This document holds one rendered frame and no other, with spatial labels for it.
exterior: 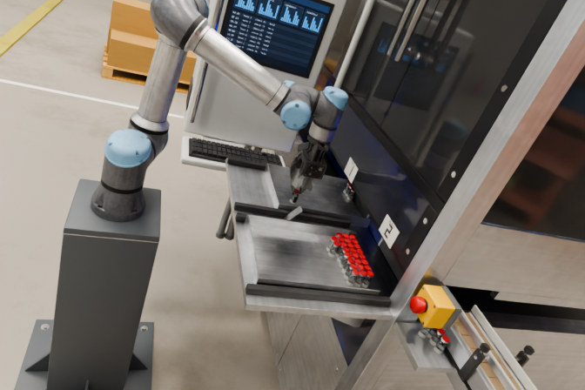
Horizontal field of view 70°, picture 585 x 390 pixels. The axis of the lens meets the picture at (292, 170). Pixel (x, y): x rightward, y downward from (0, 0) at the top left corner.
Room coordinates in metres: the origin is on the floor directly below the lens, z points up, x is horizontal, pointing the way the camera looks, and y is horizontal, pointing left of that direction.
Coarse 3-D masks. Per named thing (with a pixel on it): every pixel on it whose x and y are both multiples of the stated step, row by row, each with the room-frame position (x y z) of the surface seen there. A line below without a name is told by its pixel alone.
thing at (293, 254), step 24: (264, 240) 0.98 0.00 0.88; (288, 240) 1.03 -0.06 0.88; (312, 240) 1.07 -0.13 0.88; (264, 264) 0.89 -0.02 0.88; (288, 264) 0.92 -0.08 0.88; (312, 264) 0.96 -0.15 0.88; (336, 264) 1.00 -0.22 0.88; (312, 288) 0.84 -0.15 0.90; (336, 288) 0.87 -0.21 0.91; (360, 288) 0.89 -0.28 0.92
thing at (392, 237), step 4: (388, 216) 1.08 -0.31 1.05; (384, 220) 1.08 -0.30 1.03; (388, 220) 1.07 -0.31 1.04; (384, 224) 1.08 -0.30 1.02; (388, 224) 1.06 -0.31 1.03; (392, 224) 1.05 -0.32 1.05; (380, 228) 1.08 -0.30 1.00; (384, 228) 1.07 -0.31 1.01; (388, 228) 1.05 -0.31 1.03; (396, 228) 1.03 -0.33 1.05; (380, 232) 1.07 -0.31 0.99; (384, 232) 1.06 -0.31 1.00; (392, 232) 1.03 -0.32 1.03; (396, 232) 1.02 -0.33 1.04; (384, 236) 1.05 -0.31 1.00; (388, 236) 1.04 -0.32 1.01; (392, 236) 1.03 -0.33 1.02; (396, 236) 1.01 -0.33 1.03; (388, 240) 1.03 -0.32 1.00; (392, 240) 1.02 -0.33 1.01; (388, 244) 1.02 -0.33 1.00; (392, 244) 1.01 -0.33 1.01
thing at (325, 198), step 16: (272, 176) 1.37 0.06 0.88; (288, 176) 1.42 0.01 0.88; (272, 192) 1.23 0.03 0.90; (288, 192) 1.30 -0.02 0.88; (304, 192) 1.34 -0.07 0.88; (320, 192) 1.39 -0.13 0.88; (336, 192) 1.43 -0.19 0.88; (288, 208) 1.16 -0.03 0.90; (304, 208) 1.18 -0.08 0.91; (320, 208) 1.28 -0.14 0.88; (336, 208) 1.32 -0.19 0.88; (352, 208) 1.36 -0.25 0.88; (352, 224) 1.25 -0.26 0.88; (368, 224) 1.27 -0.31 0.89
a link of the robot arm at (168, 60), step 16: (208, 16) 1.19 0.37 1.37; (160, 32) 1.10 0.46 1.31; (160, 48) 1.11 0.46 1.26; (176, 48) 1.11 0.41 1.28; (160, 64) 1.11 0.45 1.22; (176, 64) 1.12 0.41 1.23; (160, 80) 1.11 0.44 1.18; (176, 80) 1.14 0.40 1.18; (144, 96) 1.12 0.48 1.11; (160, 96) 1.11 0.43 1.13; (144, 112) 1.11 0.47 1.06; (160, 112) 1.12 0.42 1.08; (128, 128) 1.11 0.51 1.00; (144, 128) 1.09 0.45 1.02; (160, 128) 1.12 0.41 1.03; (160, 144) 1.13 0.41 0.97
